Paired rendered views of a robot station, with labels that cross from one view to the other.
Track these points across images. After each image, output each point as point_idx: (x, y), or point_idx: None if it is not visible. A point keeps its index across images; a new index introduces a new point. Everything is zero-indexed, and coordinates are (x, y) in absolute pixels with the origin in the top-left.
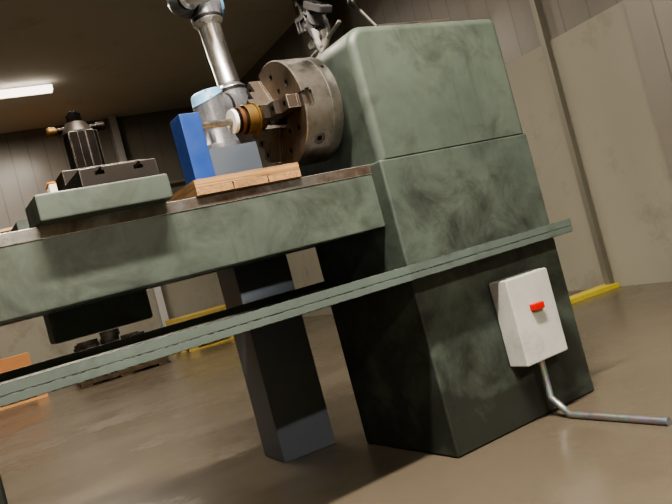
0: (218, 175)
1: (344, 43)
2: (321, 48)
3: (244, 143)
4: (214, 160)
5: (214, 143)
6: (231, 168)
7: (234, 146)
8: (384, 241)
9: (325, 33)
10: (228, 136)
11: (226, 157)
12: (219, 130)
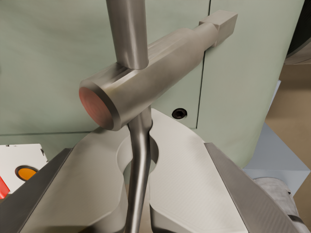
0: (276, 144)
1: None
2: (204, 38)
3: (248, 168)
4: (287, 158)
5: (287, 188)
6: (261, 148)
7: (264, 168)
8: None
9: (120, 111)
10: (268, 192)
11: (271, 158)
12: (284, 205)
